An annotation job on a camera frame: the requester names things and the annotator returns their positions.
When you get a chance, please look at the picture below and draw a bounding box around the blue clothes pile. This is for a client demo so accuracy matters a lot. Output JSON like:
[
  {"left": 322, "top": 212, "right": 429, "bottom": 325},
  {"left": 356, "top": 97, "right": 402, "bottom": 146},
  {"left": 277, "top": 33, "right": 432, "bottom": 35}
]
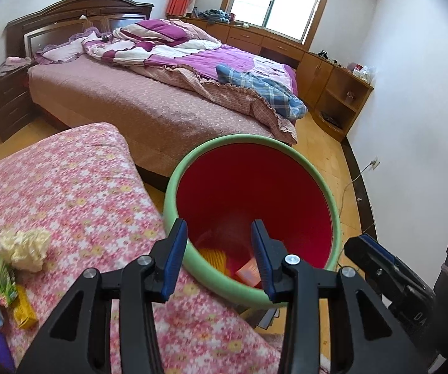
[{"left": 197, "top": 8, "right": 232, "bottom": 24}]

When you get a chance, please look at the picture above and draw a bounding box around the yellow ribbed item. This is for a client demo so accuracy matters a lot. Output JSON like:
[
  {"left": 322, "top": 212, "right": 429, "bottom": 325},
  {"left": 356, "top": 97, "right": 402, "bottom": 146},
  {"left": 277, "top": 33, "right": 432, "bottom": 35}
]
[{"left": 200, "top": 249, "right": 230, "bottom": 275}]

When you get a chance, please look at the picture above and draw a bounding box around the brown sheeted mattress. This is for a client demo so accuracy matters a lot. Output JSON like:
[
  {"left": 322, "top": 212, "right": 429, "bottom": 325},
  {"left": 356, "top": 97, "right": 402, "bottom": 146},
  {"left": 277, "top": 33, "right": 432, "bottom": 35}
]
[{"left": 27, "top": 60, "right": 298, "bottom": 182}]

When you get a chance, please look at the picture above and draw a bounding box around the white plastic bag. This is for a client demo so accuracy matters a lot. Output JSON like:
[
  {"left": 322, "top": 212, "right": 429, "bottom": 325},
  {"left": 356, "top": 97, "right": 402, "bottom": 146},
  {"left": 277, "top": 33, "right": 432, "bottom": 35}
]
[{"left": 350, "top": 62, "right": 376, "bottom": 82}]

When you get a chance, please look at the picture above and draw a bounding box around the orange packet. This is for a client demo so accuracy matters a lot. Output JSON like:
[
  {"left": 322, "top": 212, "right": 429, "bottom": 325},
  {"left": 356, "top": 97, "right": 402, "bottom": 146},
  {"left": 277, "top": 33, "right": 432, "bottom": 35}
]
[{"left": 235, "top": 259, "right": 261, "bottom": 287}]

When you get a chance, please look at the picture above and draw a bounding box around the white cable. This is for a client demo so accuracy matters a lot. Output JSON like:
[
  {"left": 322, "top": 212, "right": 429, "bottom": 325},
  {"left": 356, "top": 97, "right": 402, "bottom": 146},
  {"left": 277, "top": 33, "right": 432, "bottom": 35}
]
[{"left": 339, "top": 164, "right": 373, "bottom": 215}]

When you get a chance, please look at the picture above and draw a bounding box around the red bin with green rim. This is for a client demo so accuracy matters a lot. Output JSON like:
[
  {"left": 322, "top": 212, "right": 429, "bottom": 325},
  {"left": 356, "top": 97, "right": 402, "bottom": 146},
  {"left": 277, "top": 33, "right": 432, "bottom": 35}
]
[{"left": 164, "top": 134, "right": 342, "bottom": 308}]

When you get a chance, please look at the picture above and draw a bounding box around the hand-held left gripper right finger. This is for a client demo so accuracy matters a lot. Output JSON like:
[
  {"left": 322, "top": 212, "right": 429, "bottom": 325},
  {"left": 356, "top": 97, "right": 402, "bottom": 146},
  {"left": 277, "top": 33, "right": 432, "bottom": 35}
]
[{"left": 250, "top": 219, "right": 439, "bottom": 374}]

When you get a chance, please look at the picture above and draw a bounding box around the pink floral bedspread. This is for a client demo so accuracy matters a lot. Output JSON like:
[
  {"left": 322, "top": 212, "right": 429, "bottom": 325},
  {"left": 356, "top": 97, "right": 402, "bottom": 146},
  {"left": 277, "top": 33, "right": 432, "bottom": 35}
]
[{"left": 0, "top": 122, "right": 287, "bottom": 374}]

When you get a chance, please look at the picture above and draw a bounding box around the dark wooden nightstand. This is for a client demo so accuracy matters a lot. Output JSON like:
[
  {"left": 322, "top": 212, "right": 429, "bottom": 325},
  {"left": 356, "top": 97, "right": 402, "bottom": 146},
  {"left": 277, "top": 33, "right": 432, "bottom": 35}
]
[{"left": 0, "top": 62, "right": 33, "bottom": 143}]

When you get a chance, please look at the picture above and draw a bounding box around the blue plaid garment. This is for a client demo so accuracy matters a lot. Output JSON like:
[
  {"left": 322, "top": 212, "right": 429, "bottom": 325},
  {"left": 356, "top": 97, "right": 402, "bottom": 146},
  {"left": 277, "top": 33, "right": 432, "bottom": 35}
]
[{"left": 215, "top": 63, "right": 308, "bottom": 119}]

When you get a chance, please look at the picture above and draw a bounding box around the green snack packet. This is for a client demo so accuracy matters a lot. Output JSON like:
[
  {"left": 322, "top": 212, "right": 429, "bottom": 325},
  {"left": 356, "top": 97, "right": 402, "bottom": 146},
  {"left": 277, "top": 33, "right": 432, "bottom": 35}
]
[{"left": 0, "top": 255, "right": 19, "bottom": 306}]

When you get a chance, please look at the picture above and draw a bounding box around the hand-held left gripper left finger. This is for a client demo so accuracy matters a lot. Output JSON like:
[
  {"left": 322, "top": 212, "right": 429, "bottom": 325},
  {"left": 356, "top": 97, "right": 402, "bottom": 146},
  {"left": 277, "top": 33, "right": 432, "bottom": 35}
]
[{"left": 15, "top": 218, "right": 189, "bottom": 374}]

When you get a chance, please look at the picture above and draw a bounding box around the pink cloth pile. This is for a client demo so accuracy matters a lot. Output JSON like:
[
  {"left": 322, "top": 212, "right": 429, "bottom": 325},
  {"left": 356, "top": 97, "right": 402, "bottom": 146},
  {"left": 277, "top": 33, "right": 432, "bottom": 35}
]
[{"left": 0, "top": 56, "right": 33, "bottom": 88}]

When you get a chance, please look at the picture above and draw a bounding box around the long wooden cabinet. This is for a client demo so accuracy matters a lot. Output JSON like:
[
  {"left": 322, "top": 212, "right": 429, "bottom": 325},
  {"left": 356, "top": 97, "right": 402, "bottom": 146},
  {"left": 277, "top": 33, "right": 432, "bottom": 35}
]
[{"left": 167, "top": 16, "right": 374, "bottom": 143}]

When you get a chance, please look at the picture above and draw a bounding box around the purple patchwork quilt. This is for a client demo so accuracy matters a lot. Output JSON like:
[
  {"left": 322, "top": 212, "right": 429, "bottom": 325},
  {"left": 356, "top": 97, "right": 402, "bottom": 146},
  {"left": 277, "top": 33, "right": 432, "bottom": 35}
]
[{"left": 81, "top": 19, "right": 308, "bottom": 145}]

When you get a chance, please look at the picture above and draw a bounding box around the cream tissue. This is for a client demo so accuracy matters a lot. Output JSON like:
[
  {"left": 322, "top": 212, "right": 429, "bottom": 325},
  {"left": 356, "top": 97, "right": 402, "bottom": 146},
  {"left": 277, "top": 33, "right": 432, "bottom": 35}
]
[{"left": 0, "top": 229, "right": 52, "bottom": 273}]

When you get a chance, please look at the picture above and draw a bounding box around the ruffled purple pillow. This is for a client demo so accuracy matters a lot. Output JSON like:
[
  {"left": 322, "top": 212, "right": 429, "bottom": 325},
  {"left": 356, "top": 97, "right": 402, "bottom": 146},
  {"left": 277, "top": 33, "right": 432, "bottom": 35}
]
[{"left": 34, "top": 27, "right": 100, "bottom": 65}]

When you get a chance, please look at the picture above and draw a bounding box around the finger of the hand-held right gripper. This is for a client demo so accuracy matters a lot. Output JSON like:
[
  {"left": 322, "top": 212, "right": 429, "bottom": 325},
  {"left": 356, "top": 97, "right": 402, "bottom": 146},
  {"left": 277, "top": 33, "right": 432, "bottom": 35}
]
[{"left": 343, "top": 234, "right": 407, "bottom": 289}]

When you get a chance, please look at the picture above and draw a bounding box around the yellow packet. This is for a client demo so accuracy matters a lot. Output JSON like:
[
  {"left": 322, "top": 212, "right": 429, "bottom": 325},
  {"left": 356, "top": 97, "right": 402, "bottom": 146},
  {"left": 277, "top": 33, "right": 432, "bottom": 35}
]
[{"left": 11, "top": 285, "right": 39, "bottom": 330}]

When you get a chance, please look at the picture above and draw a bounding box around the dark wooden headboard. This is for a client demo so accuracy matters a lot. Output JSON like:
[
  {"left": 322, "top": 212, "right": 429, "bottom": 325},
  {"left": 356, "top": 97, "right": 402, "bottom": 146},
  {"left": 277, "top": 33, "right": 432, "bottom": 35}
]
[{"left": 5, "top": 0, "right": 155, "bottom": 57}]

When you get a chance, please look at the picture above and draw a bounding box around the wooden framed window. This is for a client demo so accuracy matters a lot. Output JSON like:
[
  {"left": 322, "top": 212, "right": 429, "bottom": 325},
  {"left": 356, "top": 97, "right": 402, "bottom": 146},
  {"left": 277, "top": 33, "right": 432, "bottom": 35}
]
[{"left": 224, "top": 0, "right": 335, "bottom": 45}]

